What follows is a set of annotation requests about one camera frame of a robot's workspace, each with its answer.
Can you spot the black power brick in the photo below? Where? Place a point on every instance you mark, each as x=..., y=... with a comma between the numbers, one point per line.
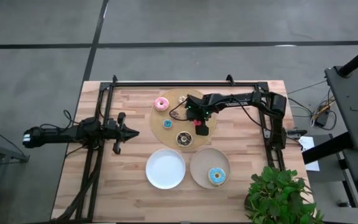
x=323, y=119

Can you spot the white paper sheet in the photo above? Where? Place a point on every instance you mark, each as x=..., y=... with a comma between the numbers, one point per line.
x=306, y=143

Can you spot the green plant in black pot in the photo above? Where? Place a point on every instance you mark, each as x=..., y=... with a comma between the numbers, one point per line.
x=275, y=196

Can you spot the large blue glazed donut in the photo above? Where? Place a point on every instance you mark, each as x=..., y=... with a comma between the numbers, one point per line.
x=211, y=177

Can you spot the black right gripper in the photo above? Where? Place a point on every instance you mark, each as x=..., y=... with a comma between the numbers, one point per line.
x=202, y=104

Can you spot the tan wooden bowl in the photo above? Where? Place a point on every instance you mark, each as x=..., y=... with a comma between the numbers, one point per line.
x=202, y=161

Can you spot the black metal stand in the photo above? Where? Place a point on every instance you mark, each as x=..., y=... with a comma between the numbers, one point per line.
x=5, y=153

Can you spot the black pole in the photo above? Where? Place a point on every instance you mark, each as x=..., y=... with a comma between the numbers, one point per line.
x=357, y=59

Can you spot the black aluminium table frame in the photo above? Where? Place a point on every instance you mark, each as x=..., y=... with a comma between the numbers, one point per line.
x=166, y=84

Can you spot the large pink glazed donut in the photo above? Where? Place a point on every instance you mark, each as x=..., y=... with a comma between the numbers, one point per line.
x=157, y=105

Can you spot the round woven straw placemat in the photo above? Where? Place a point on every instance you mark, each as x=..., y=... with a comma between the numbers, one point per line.
x=160, y=137

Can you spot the white round plate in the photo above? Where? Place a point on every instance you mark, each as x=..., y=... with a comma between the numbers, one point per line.
x=165, y=169

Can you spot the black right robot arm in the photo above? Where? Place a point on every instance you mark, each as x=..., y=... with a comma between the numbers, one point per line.
x=238, y=101

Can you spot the small white glazed donut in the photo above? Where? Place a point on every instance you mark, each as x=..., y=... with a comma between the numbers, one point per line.
x=180, y=100

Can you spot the small cream object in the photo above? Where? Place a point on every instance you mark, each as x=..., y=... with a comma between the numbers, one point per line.
x=179, y=140

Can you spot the black diagonal beam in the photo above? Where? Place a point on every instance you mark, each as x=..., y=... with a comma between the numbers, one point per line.
x=325, y=149

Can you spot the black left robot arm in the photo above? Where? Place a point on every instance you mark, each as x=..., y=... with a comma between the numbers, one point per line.
x=57, y=133

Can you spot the small blue glazed donut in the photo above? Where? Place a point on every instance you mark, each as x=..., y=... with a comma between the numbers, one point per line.
x=165, y=125

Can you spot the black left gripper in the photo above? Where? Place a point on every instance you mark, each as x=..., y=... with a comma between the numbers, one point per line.
x=115, y=132

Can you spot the small brown glazed donut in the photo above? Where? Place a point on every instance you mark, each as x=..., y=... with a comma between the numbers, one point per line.
x=172, y=115

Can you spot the small red glazed donut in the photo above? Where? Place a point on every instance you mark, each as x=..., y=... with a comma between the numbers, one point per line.
x=197, y=123

